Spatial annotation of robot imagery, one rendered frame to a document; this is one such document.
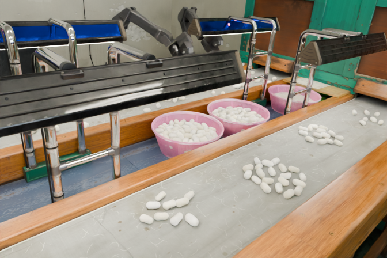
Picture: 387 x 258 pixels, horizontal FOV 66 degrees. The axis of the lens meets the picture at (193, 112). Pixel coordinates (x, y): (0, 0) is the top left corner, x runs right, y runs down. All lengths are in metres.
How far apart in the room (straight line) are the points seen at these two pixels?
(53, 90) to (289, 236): 0.55
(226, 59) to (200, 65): 0.08
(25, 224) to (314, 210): 0.65
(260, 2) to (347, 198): 1.51
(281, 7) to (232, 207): 1.48
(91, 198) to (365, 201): 0.68
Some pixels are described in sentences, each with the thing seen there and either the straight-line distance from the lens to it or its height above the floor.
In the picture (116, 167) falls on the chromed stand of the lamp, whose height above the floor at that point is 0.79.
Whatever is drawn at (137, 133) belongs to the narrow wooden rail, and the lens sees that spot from 1.15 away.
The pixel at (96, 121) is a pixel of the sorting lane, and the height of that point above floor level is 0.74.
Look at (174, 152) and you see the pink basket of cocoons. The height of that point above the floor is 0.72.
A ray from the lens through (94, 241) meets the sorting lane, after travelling 0.71.
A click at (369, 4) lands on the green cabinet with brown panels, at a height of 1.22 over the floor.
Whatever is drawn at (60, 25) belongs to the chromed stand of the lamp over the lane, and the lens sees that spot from 0.97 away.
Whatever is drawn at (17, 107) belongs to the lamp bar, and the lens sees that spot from 0.47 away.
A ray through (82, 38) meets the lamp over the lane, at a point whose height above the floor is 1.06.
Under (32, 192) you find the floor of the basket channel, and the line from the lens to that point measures 0.98.
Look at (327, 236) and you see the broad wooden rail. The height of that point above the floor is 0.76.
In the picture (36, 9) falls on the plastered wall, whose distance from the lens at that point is 3.22.
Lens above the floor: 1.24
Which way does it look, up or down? 23 degrees down
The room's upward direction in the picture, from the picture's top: 4 degrees clockwise
